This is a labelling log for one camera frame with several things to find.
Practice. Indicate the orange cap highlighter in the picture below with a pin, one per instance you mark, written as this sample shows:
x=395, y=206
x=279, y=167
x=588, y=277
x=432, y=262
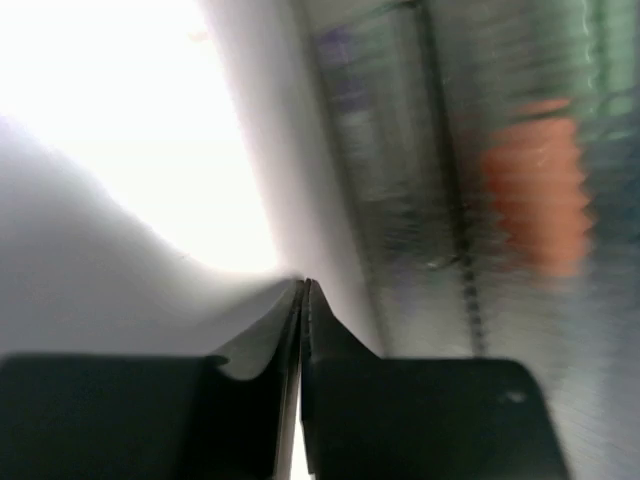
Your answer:
x=532, y=170

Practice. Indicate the purple ink gel pen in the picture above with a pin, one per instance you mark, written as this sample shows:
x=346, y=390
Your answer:
x=347, y=94

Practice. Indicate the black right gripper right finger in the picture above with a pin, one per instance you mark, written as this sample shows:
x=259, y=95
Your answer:
x=365, y=417

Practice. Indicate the clear drawer organizer box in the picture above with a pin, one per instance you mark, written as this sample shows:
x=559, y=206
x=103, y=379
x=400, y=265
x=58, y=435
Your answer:
x=439, y=278

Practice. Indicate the green highlighter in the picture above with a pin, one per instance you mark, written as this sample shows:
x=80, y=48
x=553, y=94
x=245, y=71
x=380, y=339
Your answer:
x=598, y=43

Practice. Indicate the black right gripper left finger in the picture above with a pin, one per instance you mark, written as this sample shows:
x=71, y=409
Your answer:
x=225, y=410

